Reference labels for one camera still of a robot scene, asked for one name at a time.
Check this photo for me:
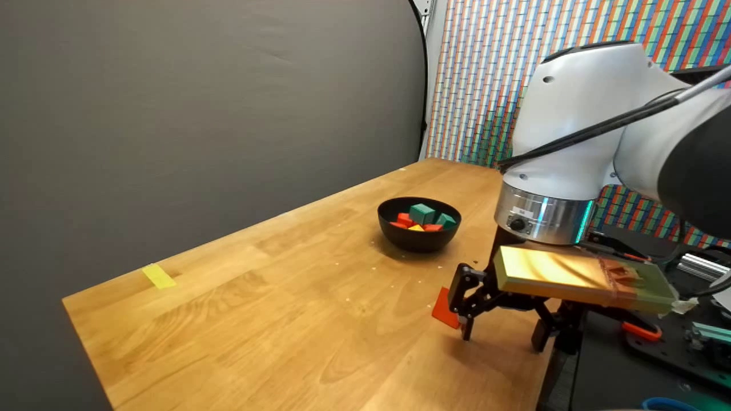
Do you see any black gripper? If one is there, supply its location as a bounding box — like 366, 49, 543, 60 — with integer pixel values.
447, 229, 580, 351

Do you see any black bowl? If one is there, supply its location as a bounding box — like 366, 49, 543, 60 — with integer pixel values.
376, 197, 460, 254

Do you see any orange hexagonal block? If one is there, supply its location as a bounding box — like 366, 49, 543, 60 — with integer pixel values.
395, 212, 413, 227

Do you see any orange wedge block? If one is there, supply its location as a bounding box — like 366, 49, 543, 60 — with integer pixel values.
432, 289, 460, 329

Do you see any teal cube block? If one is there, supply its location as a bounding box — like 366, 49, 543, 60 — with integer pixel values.
436, 212, 456, 231

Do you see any small orange cube block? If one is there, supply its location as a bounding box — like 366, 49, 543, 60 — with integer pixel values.
423, 223, 442, 233

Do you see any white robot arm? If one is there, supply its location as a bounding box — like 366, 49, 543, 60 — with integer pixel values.
437, 42, 731, 348

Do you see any black perforated side table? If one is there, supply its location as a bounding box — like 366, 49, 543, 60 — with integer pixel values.
537, 303, 731, 411

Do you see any black clamp front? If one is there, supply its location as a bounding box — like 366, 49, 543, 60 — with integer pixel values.
621, 323, 662, 342

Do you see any yellow tape strip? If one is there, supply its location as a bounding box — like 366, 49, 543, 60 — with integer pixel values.
142, 266, 176, 291

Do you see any grey backdrop screen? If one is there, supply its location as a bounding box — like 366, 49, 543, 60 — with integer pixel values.
0, 0, 426, 411

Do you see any yellow wrist camera box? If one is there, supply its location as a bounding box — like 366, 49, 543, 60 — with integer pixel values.
492, 247, 678, 316

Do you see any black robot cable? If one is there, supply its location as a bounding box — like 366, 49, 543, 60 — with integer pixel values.
497, 64, 731, 173

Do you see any blue ring object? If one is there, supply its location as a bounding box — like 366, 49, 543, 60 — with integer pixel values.
638, 398, 698, 411

